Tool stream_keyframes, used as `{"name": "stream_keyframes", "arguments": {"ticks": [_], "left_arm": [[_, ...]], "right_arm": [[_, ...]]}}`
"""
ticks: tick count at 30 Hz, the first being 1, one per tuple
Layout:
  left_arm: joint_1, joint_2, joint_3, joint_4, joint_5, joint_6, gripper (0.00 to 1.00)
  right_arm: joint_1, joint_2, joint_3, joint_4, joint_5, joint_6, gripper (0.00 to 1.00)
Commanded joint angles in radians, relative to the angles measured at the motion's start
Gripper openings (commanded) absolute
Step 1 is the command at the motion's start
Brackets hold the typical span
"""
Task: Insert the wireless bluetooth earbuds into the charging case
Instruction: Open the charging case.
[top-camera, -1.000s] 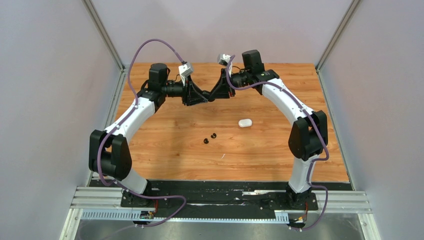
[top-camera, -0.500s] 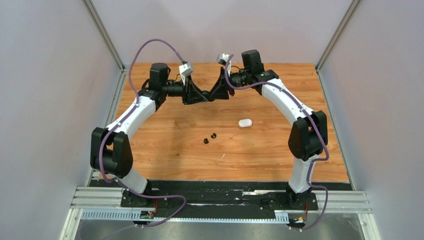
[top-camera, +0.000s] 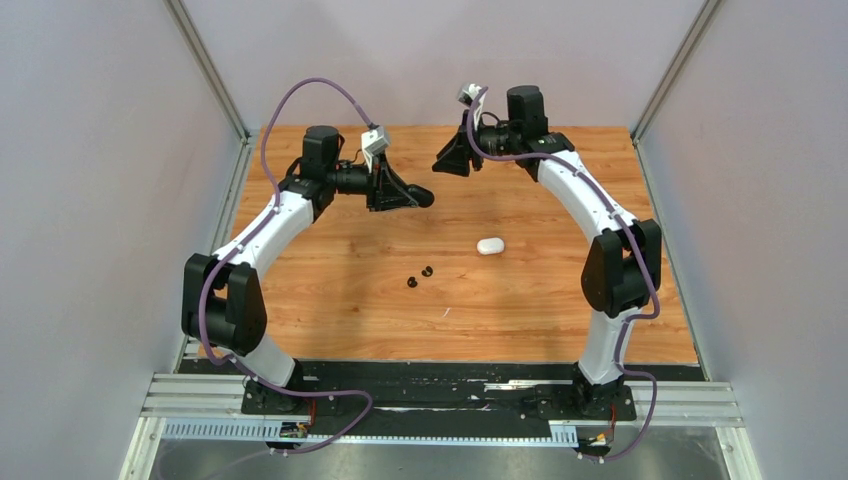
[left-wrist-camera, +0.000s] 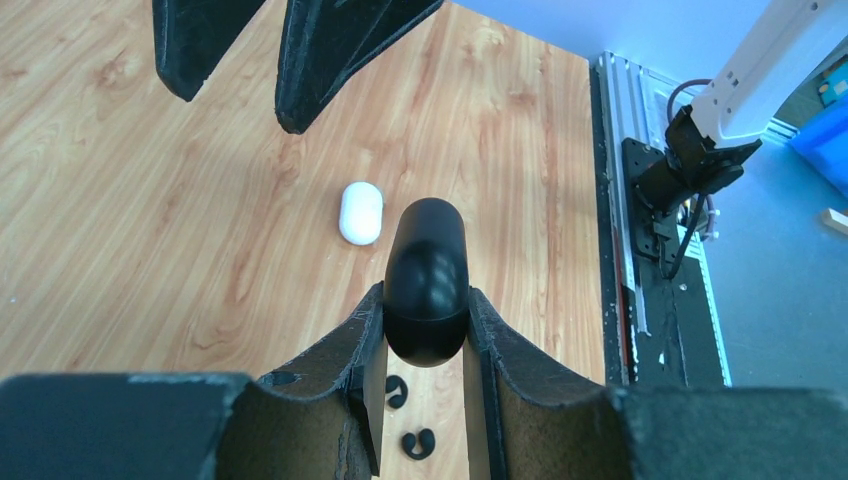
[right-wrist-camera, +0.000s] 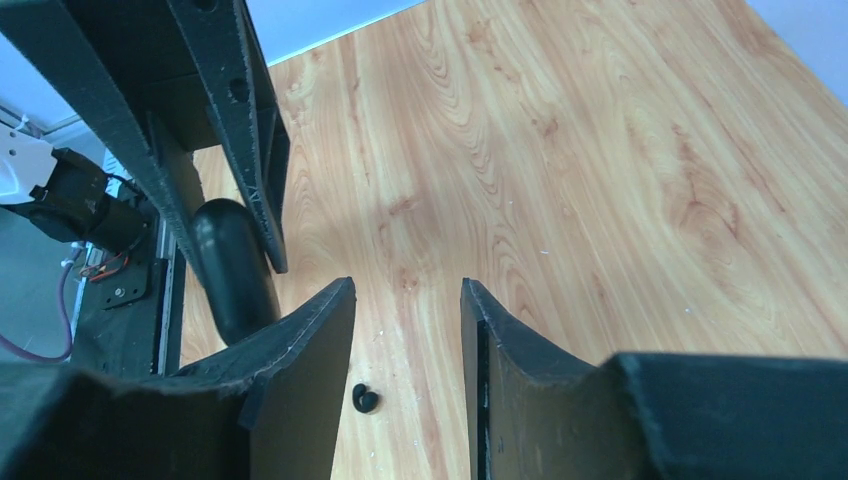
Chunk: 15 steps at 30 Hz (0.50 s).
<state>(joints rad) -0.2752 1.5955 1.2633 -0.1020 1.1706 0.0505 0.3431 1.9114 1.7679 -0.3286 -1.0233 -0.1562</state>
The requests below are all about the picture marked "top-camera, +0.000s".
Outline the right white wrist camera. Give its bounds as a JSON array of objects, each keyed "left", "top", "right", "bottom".
[{"left": 457, "top": 82, "right": 488, "bottom": 134}]

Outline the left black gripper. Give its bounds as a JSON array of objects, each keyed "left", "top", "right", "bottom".
[{"left": 326, "top": 150, "right": 417, "bottom": 213}]

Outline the left aluminium frame post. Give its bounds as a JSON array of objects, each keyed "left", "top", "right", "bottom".
[{"left": 163, "top": 0, "right": 251, "bottom": 143}]

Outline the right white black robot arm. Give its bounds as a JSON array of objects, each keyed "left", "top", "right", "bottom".
[{"left": 432, "top": 83, "right": 662, "bottom": 418}]

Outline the white earbud charging case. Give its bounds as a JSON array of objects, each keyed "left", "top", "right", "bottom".
[{"left": 476, "top": 237, "right": 506, "bottom": 256}]

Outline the aluminium frame post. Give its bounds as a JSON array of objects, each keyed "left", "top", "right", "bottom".
[
  {"left": 163, "top": 0, "right": 251, "bottom": 143},
  {"left": 630, "top": 0, "right": 724, "bottom": 146}
]

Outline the purple cable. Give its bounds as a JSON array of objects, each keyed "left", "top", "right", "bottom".
[
  {"left": 464, "top": 86, "right": 662, "bottom": 463},
  {"left": 198, "top": 77, "right": 379, "bottom": 456}
]

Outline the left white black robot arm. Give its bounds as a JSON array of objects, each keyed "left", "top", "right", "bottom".
[{"left": 181, "top": 125, "right": 435, "bottom": 413}]

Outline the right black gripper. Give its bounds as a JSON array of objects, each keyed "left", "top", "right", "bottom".
[{"left": 432, "top": 111, "right": 520, "bottom": 177}]

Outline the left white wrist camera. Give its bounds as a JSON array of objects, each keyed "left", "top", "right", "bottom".
[{"left": 361, "top": 126, "right": 391, "bottom": 171}]

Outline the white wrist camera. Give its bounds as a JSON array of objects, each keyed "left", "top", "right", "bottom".
[
  {"left": 457, "top": 82, "right": 488, "bottom": 134},
  {"left": 361, "top": 126, "right": 391, "bottom": 171}
]

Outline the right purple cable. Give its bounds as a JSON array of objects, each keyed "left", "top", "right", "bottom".
[{"left": 464, "top": 86, "right": 662, "bottom": 463}]

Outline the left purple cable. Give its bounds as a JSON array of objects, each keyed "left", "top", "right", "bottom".
[{"left": 198, "top": 77, "right": 379, "bottom": 456}]

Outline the black earbud charging case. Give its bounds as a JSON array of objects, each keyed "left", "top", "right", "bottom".
[{"left": 407, "top": 184, "right": 435, "bottom": 208}]

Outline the white slotted cable duct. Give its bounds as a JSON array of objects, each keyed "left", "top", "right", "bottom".
[{"left": 161, "top": 421, "right": 580, "bottom": 448}]

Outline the right aluminium frame post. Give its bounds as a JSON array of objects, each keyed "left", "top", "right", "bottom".
[{"left": 630, "top": 0, "right": 724, "bottom": 146}]

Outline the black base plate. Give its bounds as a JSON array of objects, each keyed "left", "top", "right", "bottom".
[{"left": 176, "top": 358, "right": 708, "bottom": 440}]

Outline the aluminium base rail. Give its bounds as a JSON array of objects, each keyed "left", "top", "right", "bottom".
[{"left": 141, "top": 374, "right": 744, "bottom": 427}]

